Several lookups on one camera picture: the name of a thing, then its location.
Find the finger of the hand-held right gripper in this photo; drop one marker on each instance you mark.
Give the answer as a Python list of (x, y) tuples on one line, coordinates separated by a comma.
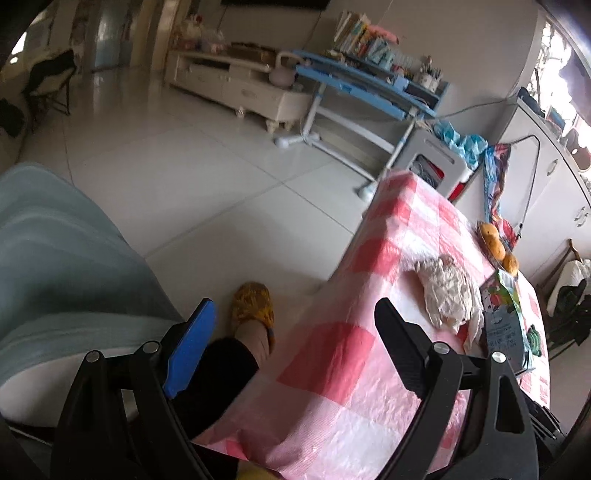
[(545, 422)]

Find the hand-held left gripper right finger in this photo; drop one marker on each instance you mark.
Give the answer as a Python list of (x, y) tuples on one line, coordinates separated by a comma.
[(401, 350)]

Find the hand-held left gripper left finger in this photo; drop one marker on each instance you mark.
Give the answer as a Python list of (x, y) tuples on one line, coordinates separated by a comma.
[(194, 344)]

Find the green wrapper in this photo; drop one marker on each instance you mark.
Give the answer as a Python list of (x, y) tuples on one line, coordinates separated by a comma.
[(535, 339)]

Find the yellow plastic basin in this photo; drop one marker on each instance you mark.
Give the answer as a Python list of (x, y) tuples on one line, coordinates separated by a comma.
[(254, 474)]

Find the person's left leg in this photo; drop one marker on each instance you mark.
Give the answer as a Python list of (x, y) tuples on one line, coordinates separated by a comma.
[(217, 378)]

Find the pink checkered tablecloth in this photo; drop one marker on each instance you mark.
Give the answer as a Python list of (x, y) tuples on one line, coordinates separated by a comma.
[(351, 369)]

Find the yellow knit slipper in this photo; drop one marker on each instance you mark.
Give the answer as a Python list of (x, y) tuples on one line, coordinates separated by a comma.
[(251, 302)]

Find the dark wicker fruit basket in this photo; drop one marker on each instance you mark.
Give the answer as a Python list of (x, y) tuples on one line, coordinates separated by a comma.
[(489, 265)]

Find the yellow mango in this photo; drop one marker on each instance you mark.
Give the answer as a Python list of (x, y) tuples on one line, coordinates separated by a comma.
[(510, 263), (497, 249), (487, 230)]

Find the light blue cloth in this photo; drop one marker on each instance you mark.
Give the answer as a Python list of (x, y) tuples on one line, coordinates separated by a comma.
[(64, 267)]

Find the brown wooden chair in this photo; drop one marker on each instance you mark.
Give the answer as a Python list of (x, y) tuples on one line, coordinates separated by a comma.
[(561, 265)]

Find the grey plastic stool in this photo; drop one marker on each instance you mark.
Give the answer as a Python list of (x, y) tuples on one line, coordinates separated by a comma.
[(436, 159)]

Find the white cabinet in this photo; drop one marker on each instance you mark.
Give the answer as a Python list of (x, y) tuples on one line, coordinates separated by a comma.
[(545, 203)]

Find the teal patterned cloth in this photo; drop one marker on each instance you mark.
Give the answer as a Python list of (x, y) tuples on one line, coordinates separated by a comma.
[(461, 143)]

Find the cream tv stand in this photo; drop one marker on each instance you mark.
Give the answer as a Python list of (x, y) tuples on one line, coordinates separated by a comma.
[(240, 87)]

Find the blue study desk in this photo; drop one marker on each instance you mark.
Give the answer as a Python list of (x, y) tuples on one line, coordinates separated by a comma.
[(360, 85)]

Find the white pen cup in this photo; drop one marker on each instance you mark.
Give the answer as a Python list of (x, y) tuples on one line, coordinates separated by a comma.
[(429, 79)]

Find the pale pink kettlebell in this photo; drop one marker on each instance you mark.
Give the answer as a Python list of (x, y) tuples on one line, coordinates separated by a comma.
[(282, 74)]

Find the folding chair with dark clothes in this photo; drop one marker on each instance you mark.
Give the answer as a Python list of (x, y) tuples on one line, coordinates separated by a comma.
[(48, 74)]

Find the plastic bags on stand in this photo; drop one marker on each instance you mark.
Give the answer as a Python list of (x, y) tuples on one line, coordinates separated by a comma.
[(203, 37)]

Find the row of books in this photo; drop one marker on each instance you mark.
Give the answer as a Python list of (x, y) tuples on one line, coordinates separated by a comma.
[(364, 44)]

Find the light blue door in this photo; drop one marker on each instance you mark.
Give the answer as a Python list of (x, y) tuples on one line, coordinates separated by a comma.
[(111, 37)]

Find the pink plush toy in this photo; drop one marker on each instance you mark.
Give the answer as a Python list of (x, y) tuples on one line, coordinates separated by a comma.
[(383, 33)]

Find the black television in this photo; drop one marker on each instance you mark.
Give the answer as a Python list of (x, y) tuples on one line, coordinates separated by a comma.
[(277, 3)]

